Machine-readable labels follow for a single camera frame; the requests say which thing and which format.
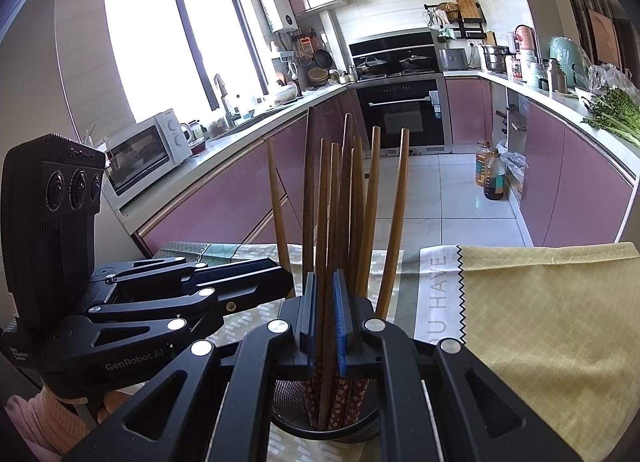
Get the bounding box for patterned patchwork tablecloth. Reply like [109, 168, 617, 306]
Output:
[150, 241, 468, 462]

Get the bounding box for clear plastic bag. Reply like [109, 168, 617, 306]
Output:
[587, 63, 640, 108]

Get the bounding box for black built-in oven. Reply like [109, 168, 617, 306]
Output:
[356, 76, 453, 155]

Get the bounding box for steel stockpot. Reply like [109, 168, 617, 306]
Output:
[481, 45, 511, 73]

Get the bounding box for green leafy vegetables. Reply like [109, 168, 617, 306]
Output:
[580, 87, 640, 145]

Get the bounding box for bundle of chopsticks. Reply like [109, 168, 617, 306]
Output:
[265, 107, 412, 430]

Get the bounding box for yellow cooking oil bottle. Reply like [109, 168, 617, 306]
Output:
[475, 141, 493, 187]

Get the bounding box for white plastic bag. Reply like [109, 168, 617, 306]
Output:
[500, 149, 528, 193]

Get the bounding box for chrome sink faucet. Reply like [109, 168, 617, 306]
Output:
[214, 73, 236, 130]

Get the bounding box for mint green appliance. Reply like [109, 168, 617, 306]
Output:
[550, 36, 591, 86]

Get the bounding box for white kitchen countertop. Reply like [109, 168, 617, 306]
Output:
[107, 67, 640, 215]

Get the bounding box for kitchen window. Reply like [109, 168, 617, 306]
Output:
[104, 0, 266, 125]

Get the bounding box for black wall shelf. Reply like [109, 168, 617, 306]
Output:
[424, 0, 487, 40]

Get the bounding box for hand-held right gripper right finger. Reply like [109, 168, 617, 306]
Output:
[332, 269, 583, 462]

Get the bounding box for black range hood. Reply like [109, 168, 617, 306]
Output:
[348, 28, 440, 80]

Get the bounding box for light bamboo chopstick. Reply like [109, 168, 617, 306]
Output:
[316, 139, 341, 430]

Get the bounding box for pink base cabinet run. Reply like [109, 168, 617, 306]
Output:
[135, 92, 361, 255]
[445, 77, 640, 248]

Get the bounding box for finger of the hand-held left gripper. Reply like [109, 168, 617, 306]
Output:
[75, 285, 295, 349]
[90, 257, 296, 310]

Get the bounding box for pink electric kettle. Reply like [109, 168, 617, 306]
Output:
[514, 25, 538, 66]

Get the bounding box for steel thermos flask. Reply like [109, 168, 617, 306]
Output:
[545, 58, 568, 94]

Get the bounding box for white microwave oven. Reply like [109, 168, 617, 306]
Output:
[102, 110, 193, 210]

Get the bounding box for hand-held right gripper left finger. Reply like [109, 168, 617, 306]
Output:
[62, 271, 318, 462]

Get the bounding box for silver toaster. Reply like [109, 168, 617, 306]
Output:
[439, 48, 469, 70]

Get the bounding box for yellow-green checked cloth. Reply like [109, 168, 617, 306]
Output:
[457, 242, 640, 462]

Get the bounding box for cooking oil bottles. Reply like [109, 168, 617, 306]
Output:
[482, 148, 506, 201]

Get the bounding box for black mesh utensil holder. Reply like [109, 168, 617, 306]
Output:
[270, 377, 382, 444]

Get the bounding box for white water heater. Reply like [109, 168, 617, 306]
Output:
[258, 0, 299, 33]

